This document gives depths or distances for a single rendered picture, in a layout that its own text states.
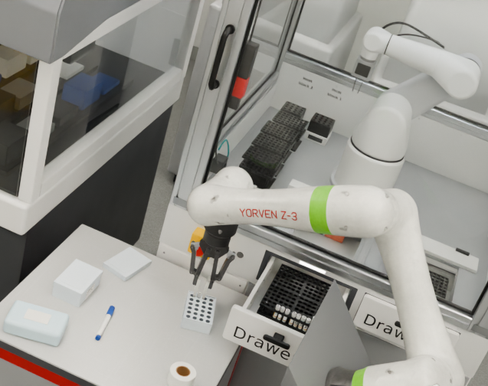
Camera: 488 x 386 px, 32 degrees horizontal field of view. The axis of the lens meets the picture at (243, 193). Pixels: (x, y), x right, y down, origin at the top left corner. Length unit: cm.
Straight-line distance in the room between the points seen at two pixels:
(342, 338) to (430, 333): 21
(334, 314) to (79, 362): 67
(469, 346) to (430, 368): 65
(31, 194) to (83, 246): 26
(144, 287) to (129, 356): 29
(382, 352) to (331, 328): 58
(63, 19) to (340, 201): 84
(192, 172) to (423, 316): 83
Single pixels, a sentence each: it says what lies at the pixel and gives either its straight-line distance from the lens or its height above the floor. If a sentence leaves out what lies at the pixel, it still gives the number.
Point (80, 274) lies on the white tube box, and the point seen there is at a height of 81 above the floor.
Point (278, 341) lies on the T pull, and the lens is 226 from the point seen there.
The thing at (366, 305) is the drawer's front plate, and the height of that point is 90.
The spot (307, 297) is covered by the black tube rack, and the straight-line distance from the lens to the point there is 246.
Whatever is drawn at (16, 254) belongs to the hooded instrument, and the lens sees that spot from 271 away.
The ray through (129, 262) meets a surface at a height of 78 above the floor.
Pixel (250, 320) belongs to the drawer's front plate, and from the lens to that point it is 229.
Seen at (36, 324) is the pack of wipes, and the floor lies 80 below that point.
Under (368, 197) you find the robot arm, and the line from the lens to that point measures 193.
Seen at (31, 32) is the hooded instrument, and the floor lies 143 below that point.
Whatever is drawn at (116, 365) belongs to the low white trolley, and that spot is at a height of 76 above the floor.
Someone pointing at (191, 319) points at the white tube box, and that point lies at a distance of 241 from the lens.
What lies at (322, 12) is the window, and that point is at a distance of 224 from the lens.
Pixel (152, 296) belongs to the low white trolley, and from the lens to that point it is 251.
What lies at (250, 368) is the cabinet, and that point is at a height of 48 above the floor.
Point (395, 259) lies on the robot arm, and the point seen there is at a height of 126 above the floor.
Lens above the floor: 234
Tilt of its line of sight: 31 degrees down
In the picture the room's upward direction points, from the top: 18 degrees clockwise
